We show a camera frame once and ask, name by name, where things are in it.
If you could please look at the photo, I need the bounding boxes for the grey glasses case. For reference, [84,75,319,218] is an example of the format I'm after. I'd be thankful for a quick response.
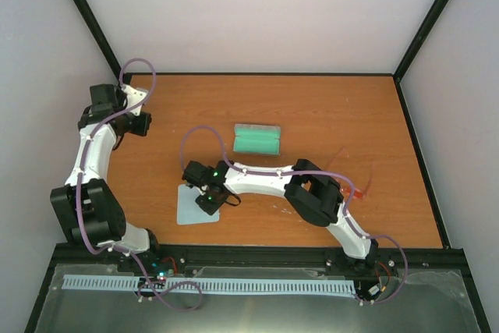
[233,124,281,156]

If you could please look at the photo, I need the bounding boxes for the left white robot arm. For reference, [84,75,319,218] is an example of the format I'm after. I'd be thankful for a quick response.
[50,84,162,273]

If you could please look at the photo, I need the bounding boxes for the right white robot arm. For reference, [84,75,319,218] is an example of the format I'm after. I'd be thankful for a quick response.
[182,159,378,269]

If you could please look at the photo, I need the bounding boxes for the red sunglasses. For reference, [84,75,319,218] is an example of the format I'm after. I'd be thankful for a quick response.
[327,147,374,201]

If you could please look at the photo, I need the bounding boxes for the light blue cleaning cloth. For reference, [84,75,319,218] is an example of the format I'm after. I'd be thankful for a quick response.
[176,185,220,225]

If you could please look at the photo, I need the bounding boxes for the metal front plate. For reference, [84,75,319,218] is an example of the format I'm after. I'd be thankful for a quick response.
[35,265,487,332]

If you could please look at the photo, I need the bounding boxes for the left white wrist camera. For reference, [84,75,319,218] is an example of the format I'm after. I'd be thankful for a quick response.
[119,84,149,117]

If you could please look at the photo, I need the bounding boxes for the black aluminium frame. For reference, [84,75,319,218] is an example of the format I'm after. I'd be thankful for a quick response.
[23,0,493,333]

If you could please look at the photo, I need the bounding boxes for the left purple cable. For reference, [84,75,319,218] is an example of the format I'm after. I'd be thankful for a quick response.
[76,58,203,313]

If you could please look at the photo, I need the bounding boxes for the purple cable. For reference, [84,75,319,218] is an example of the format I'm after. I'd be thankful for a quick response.
[180,126,409,306]
[76,58,203,313]

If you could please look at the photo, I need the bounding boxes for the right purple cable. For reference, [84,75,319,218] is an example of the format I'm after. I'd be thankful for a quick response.
[180,126,409,306]

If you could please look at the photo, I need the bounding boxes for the light blue slotted cable duct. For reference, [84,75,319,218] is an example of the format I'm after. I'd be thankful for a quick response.
[61,275,356,298]

